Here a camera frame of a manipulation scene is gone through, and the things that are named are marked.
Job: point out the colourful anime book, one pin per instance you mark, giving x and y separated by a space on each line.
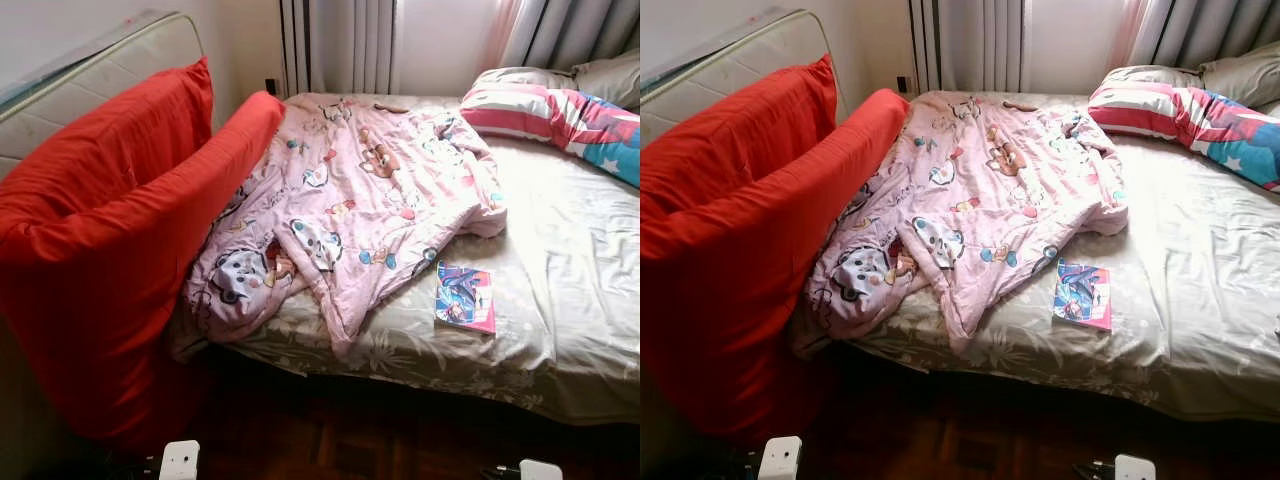
465 298
1082 296

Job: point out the pink cartoon print quilt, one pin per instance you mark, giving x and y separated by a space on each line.
1000 190
380 190

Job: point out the bed with beige floral sheet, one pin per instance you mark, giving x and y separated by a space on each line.
570 260
1190 260

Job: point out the red sofa cushion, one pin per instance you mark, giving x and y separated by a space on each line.
110 150
720 300
730 140
100 300

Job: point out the red white blue bolster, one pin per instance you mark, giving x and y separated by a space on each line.
560 115
1190 115

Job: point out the beige pillow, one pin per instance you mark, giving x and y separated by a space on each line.
610 80
1240 75
520 77
1150 76

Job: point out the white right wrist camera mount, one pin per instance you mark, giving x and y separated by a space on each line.
1135 468
540 471

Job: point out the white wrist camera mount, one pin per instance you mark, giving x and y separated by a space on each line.
1135 468
780 460
540 471
180 462

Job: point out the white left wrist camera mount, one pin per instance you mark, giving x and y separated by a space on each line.
780 460
180 462

